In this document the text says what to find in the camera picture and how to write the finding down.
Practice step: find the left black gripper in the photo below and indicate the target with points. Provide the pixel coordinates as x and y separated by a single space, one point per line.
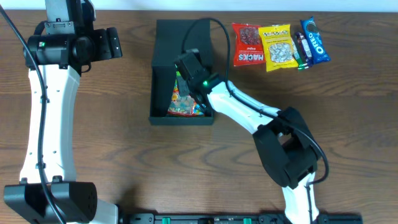
104 43

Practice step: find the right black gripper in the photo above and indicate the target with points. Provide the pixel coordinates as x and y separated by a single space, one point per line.
182 86

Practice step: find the blue Oreo cookie pack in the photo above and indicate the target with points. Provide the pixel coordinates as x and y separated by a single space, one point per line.
314 39

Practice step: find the yellow Hacks candy bag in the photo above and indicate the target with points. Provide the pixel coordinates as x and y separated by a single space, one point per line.
277 47

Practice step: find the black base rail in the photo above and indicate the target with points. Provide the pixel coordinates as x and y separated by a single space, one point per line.
265 218

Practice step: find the green Haribo gummy bag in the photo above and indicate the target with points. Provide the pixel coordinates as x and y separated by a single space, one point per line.
182 104

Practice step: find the dark blue chocolate bar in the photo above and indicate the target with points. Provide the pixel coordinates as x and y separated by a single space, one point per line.
303 49

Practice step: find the black gift box with lid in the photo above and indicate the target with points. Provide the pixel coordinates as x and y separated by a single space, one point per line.
168 45

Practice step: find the green white candy bar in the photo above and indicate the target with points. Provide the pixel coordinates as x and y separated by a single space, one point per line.
296 54

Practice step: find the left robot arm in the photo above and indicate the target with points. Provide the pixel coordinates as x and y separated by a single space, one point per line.
62 48

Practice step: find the red Hacks candy bag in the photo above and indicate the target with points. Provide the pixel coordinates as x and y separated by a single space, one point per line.
248 45

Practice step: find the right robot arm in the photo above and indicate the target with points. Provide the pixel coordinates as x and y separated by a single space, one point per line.
285 146

